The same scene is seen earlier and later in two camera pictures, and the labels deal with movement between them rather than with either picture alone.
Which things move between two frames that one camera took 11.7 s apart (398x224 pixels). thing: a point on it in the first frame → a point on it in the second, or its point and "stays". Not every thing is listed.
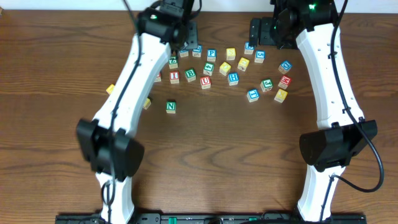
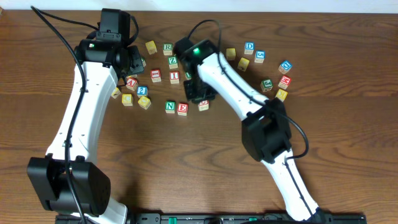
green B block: [190, 74] stays
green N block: [171, 106] stays
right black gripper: [259, 32] → [199, 90]
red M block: [285, 81] stays
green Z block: [173, 61] stays
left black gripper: [191, 38] → [135, 61]
